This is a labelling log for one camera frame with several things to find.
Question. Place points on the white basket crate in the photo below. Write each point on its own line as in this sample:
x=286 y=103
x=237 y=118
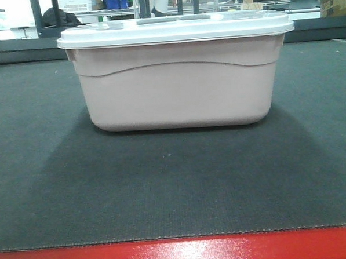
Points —
x=75 y=6

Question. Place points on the white plastic bin with lid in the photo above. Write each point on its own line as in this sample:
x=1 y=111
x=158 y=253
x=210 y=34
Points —
x=188 y=71

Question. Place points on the dark grey fabric mat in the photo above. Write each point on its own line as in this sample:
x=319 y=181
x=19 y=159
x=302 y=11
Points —
x=64 y=182

